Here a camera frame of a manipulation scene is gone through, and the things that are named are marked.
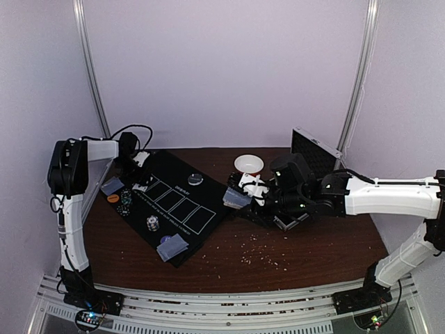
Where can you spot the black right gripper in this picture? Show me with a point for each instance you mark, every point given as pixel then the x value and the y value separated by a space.
pixel 251 209

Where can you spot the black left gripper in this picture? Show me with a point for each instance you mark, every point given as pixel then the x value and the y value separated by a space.
pixel 142 177

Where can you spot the poker chip stack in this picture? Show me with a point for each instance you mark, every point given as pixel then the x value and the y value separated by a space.
pixel 152 223
pixel 126 197

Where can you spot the dealt card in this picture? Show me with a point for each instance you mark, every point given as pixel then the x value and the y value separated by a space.
pixel 172 247
pixel 111 186

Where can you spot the orange big blind button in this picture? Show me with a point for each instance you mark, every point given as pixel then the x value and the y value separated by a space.
pixel 113 198

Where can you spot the grey playing card deck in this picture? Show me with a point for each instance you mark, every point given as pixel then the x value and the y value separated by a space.
pixel 235 200

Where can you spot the clear grey dealer button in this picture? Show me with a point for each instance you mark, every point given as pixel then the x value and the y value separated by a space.
pixel 195 179

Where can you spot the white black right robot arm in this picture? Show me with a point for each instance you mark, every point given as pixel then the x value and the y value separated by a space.
pixel 296 190

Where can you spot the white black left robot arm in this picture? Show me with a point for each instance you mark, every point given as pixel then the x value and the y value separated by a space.
pixel 68 180

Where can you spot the white orange bowl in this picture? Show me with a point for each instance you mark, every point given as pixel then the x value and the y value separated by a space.
pixel 249 163

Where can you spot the black poker table mat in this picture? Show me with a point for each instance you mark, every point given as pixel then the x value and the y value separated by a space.
pixel 193 212

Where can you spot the aluminium poker chip case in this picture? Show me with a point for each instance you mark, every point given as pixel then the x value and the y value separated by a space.
pixel 321 158

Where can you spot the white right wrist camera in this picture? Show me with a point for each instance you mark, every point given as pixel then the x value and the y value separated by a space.
pixel 254 187

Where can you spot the aluminium front rail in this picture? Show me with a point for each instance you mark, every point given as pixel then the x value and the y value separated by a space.
pixel 306 310

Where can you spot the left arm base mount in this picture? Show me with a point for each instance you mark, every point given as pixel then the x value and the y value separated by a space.
pixel 100 301

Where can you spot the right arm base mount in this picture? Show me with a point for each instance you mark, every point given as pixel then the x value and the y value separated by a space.
pixel 354 300

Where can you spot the right aluminium frame post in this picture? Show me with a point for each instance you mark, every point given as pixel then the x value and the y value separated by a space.
pixel 368 41

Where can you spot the aluminium frame post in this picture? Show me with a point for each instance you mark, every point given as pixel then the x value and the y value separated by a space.
pixel 368 41
pixel 80 18

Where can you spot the left aluminium frame post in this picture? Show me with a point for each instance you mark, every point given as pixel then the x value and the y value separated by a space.
pixel 80 18

